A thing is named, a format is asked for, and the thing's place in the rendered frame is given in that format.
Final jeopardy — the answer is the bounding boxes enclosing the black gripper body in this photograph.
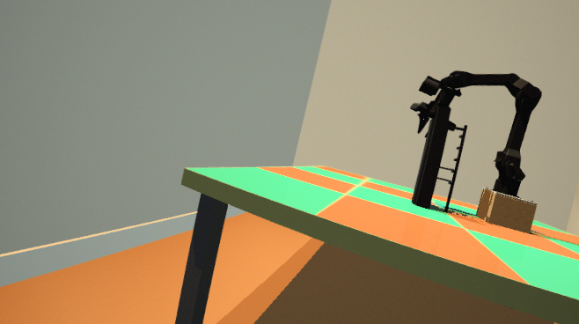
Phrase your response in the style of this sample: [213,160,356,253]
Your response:
[410,98,456,127]

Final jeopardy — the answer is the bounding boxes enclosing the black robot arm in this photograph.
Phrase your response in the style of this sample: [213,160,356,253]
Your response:
[419,70,542,198]

